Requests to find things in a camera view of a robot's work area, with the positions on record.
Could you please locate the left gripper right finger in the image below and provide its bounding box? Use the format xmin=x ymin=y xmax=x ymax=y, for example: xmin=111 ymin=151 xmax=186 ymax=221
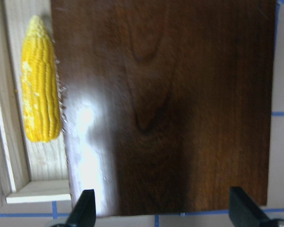
xmin=229 ymin=187 xmax=274 ymax=227

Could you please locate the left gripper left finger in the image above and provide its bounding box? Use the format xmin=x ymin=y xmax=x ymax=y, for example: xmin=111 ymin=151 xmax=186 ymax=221
xmin=65 ymin=190 xmax=96 ymax=227

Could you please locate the light wood drawer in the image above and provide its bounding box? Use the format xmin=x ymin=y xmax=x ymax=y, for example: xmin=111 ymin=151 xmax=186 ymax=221
xmin=0 ymin=0 xmax=71 ymax=208

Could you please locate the yellow toy corn cob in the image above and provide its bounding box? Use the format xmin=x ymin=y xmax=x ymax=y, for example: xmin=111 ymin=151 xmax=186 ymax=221
xmin=21 ymin=15 xmax=62 ymax=142

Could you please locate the dark wooden drawer cabinet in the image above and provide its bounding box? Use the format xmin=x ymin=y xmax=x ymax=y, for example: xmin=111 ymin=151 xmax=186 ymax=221
xmin=51 ymin=0 xmax=276 ymax=217

